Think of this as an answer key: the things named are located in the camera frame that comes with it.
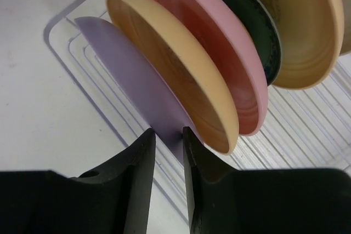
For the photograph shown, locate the purple plate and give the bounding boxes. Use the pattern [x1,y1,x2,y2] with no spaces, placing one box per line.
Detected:
[75,16,197,169]

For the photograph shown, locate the dark green plate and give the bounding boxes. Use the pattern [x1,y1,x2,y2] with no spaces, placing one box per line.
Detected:
[223,0,282,85]

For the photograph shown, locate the yellow plate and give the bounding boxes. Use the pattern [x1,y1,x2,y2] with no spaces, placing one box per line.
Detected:
[105,0,239,155]

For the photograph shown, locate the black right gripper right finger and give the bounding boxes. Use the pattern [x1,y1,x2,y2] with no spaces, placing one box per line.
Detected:
[183,127,350,233]

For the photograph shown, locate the pink plate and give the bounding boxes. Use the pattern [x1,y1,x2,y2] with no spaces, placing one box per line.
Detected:
[155,0,268,136]

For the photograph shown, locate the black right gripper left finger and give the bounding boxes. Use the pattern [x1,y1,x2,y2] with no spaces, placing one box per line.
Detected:
[1,129,156,233]

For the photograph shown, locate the clear wire dish rack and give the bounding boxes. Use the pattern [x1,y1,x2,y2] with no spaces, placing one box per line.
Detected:
[43,0,350,233]

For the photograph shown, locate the large beige plate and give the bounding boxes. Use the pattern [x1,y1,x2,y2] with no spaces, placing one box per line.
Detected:
[261,0,344,89]

